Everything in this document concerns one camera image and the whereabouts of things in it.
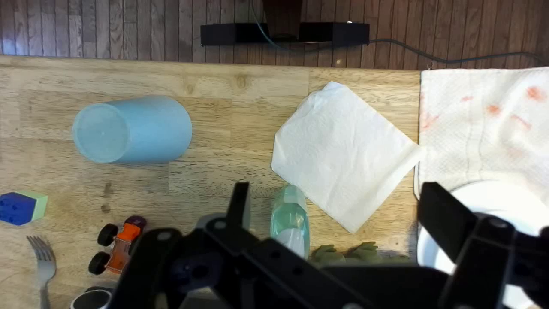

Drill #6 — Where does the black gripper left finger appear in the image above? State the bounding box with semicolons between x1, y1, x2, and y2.
226;182;248;228

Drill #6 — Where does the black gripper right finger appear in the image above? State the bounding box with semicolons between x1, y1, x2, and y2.
416;182;485;270

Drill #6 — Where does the light blue plastic cup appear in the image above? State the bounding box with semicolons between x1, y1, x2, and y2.
71;96;192;165

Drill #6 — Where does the small metal cup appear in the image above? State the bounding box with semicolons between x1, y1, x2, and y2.
70;288;111;309

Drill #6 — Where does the hand sanitizer pump bottle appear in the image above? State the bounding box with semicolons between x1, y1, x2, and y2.
269;185;310;258

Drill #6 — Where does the white plate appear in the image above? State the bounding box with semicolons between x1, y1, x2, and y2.
415;179;549;309

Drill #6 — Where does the green plush toy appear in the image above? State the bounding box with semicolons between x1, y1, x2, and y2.
308;242;408;264

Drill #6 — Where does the stained white cloth towel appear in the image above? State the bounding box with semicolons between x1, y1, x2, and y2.
415;67;549;201

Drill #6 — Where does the white folded paper napkin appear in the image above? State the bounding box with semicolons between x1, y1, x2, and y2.
270;82;421;234

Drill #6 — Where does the orange toy car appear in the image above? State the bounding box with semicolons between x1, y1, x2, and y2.
87;215;147;275

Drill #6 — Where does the black table base bar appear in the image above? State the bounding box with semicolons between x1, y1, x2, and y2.
200;22;370;46

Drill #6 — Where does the silver fork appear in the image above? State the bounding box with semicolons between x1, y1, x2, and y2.
27;235;56;309

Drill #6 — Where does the blue and green toy block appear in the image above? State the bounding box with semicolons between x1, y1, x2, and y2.
0;192;47;225

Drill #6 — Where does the black cable on floor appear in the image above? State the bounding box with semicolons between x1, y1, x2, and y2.
367;38;549;65

